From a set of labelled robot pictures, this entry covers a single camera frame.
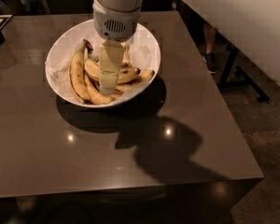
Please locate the banana across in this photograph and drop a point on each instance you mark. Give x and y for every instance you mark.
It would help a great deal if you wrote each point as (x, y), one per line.
(126, 73)

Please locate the person leg with shoe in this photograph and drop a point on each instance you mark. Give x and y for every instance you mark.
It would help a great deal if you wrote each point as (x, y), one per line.
(210, 33)

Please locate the right lower banana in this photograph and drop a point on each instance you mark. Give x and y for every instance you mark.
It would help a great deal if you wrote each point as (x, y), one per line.
(143, 77)

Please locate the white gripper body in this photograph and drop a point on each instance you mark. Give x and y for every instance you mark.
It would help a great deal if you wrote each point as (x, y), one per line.
(116, 23)

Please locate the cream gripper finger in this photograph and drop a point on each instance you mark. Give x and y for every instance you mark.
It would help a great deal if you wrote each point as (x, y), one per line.
(110, 59)

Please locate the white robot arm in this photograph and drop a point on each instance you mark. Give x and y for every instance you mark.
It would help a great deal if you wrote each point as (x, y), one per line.
(115, 22)

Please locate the left long banana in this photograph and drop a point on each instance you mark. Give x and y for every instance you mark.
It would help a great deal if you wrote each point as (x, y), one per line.
(77, 71)

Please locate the bottom middle banana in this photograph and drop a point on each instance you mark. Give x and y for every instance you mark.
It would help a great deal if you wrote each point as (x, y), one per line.
(95, 96)

